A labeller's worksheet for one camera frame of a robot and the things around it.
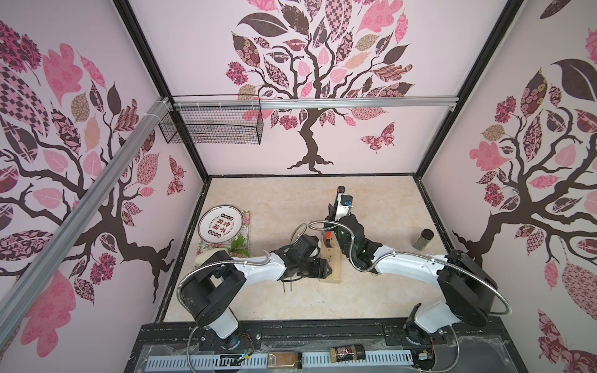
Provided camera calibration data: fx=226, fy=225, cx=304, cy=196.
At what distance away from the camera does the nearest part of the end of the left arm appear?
0.68 meters

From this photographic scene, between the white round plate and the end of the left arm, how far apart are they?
0.37m

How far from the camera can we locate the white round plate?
984 millimetres
